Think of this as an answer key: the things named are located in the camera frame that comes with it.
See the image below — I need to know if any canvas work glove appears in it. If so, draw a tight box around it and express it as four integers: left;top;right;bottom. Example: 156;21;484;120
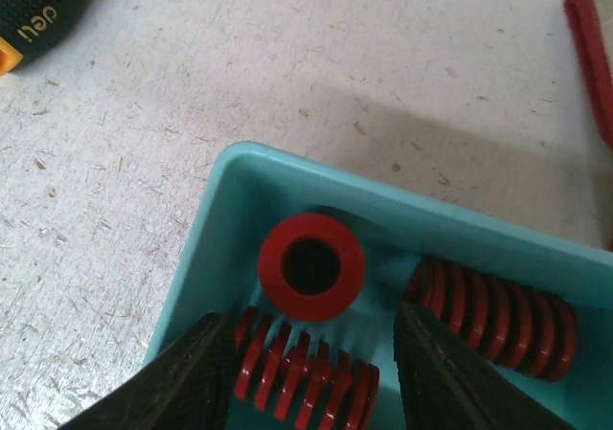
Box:
563;0;612;148

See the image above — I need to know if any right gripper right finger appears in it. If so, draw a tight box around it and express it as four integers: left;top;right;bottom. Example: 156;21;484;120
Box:
394;303;572;429

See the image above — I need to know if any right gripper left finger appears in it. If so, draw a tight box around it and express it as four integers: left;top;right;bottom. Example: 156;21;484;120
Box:
61;312;236;429

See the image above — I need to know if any red large spring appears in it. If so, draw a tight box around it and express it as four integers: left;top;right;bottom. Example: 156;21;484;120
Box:
258;213;366;323
405;258;579;382

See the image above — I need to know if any black orange screwdriver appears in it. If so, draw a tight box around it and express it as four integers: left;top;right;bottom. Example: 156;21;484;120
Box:
1;0;91;74

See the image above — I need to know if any teal plastic spring tray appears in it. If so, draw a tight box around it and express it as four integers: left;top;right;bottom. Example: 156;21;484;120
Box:
146;142;612;429

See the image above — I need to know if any red spring in tray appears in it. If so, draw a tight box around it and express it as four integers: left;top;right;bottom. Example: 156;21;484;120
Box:
234;306;380;429

